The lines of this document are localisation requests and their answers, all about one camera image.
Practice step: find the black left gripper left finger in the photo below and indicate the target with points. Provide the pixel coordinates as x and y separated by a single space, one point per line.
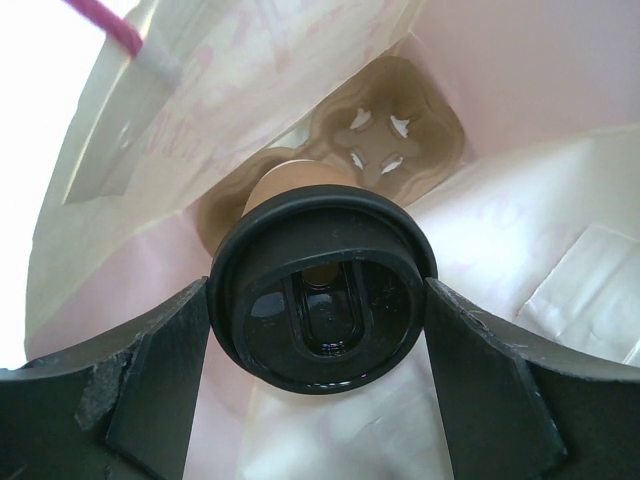
117 406

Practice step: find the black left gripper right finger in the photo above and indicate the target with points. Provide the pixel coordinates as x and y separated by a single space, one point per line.
517 406

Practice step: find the black cup lid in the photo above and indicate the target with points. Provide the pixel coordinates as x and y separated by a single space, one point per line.
321 289

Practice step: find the brown paper cup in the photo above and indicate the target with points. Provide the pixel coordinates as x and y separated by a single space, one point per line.
296 174

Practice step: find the pink paper gift bag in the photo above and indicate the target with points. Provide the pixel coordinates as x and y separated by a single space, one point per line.
537 225

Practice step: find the single brown pulp cup carrier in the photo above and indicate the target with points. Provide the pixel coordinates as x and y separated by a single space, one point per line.
388 127

